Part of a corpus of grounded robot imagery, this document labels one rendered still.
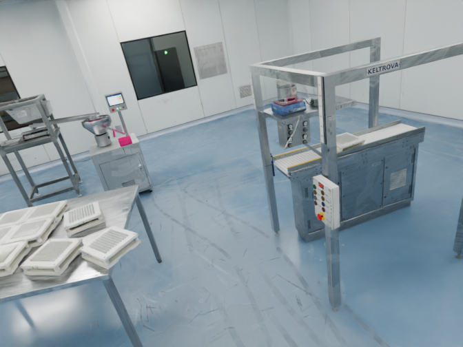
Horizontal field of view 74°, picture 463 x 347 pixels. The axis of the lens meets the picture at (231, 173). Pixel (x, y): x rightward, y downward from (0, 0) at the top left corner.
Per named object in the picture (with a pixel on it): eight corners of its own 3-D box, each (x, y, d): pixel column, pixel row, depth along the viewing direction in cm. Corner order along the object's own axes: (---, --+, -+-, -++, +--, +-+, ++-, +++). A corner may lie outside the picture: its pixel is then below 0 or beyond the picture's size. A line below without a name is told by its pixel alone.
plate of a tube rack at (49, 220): (2, 246, 199) (1, 244, 198) (21, 225, 221) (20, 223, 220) (39, 239, 200) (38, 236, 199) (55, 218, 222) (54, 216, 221)
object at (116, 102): (120, 140, 427) (104, 96, 401) (119, 138, 436) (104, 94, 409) (136, 135, 434) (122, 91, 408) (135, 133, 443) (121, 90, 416)
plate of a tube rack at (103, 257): (79, 252, 178) (78, 249, 178) (113, 227, 196) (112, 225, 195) (105, 262, 165) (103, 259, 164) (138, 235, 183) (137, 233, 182)
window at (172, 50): (137, 100, 652) (119, 42, 603) (137, 100, 653) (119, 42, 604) (197, 85, 694) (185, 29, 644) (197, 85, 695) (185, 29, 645)
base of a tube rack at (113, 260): (83, 258, 181) (81, 255, 180) (116, 233, 198) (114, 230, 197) (108, 269, 167) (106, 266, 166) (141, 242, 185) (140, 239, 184)
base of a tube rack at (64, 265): (24, 275, 176) (23, 272, 175) (54, 246, 197) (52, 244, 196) (60, 275, 170) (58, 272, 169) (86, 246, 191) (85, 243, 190)
